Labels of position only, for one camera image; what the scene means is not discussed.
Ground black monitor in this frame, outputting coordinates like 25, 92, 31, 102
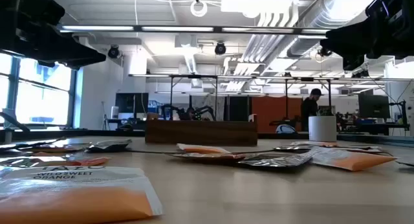
114, 92, 149, 115
358, 93, 391, 120

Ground large window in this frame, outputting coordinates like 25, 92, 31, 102
0, 52, 78, 128

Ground black background workbench frame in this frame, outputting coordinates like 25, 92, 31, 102
128, 73, 414, 122

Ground dark background desk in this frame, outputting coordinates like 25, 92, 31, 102
336, 118, 411, 137

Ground white cable coil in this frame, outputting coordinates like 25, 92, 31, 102
190, 0, 209, 18

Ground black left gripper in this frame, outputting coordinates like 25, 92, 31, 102
0, 0, 107, 71

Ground blue and white object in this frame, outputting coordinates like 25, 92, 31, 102
275, 123, 297, 135

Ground Ahmad mango magic tea bag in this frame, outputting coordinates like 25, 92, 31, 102
168, 151, 247, 162
0, 155, 111, 168
19, 143, 94, 153
336, 145, 384, 153

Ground brown wooden tea box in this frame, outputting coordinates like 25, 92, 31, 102
145, 112, 259, 147

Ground round grey placemat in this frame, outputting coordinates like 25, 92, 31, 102
125, 143, 291, 155

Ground black overhead light bar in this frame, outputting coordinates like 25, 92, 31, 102
58, 24, 332, 36

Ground person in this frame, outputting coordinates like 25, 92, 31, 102
300, 87, 323, 132

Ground black aluminium table frame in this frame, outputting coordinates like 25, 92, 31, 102
0, 111, 414, 148

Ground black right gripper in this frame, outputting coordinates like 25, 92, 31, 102
320, 0, 414, 71

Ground black background robot arms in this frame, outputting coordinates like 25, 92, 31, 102
160, 104, 217, 122

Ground silver air duct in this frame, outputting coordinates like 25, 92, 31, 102
286, 0, 382, 59

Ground white pot with green plant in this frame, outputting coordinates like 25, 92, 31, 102
308, 107, 338, 142

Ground orange partition panel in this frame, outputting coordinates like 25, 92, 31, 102
251, 95, 303, 133

